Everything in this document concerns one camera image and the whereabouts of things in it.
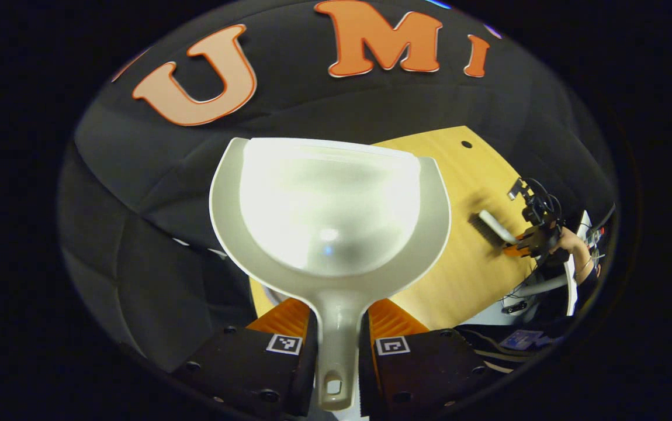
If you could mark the wooden desktop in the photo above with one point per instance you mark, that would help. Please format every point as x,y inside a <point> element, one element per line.
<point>464,275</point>

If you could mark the blue card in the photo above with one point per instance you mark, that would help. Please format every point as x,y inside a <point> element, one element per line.
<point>522,339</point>

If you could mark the small grey broom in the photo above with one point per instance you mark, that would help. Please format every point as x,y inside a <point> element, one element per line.
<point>492,227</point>

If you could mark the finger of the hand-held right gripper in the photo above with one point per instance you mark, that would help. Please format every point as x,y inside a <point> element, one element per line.
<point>526,237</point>
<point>516,251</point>

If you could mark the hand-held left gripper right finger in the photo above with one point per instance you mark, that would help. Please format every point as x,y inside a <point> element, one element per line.
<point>365,374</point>

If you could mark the grey plastic dustpan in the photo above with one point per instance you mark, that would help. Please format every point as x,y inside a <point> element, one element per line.
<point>330,216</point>

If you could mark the grey curved tube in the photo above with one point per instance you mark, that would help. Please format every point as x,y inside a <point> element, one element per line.
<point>540,287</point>

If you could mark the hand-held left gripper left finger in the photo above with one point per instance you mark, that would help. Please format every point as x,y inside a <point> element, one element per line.
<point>304,374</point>

